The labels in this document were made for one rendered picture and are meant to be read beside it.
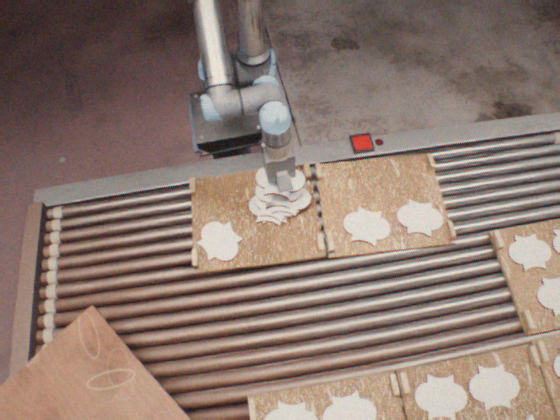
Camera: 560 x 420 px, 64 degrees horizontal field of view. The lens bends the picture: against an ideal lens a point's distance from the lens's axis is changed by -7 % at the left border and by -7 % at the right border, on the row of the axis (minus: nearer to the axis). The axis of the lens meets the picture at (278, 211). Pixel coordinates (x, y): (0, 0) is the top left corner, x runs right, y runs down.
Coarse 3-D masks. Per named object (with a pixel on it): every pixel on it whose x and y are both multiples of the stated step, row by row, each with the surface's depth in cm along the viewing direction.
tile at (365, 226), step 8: (360, 208) 153; (352, 216) 152; (360, 216) 152; (368, 216) 152; (376, 216) 151; (344, 224) 151; (352, 224) 150; (360, 224) 150; (368, 224) 150; (376, 224) 150; (384, 224) 150; (352, 232) 149; (360, 232) 149; (368, 232) 149; (376, 232) 149; (384, 232) 148; (352, 240) 148; (360, 240) 148; (368, 240) 147
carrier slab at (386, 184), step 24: (336, 168) 162; (360, 168) 162; (384, 168) 162; (408, 168) 161; (336, 192) 158; (360, 192) 157; (384, 192) 157; (408, 192) 156; (432, 192) 156; (336, 216) 153; (384, 216) 152; (336, 240) 149; (384, 240) 148; (408, 240) 148; (432, 240) 147
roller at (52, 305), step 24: (456, 240) 149; (480, 240) 149; (312, 264) 147; (336, 264) 147; (360, 264) 148; (144, 288) 146; (168, 288) 146; (192, 288) 146; (216, 288) 147; (48, 312) 145
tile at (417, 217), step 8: (408, 200) 155; (400, 208) 152; (408, 208) 152; (416, 208) 152; (424, 208) 152; (400, 216) 151; (408, 216) 151; (416, 216) 151; (424, 216) 151; (432, 216) 150; (440, 216) 150; (400, 224) 151; (408, 224) 149; (416, 224) 149; (424, 224) 149; (432, 224) 149; (440, 224) 149; (408, 232) 148; (416, 232) 148; (424, 232) 148
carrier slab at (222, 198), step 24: (216, 192) 160; (240, 192) 160; (312, 192) 158; (192, 216) 156; (216, 216) 156; (240, 216) 155; (312, 216) 154; (192, 240) 152; (264, 240) 150; (288, 240) 150; (312, 240) 150; (216, 264) 147; (240, 264) 147; (264, 264) 147
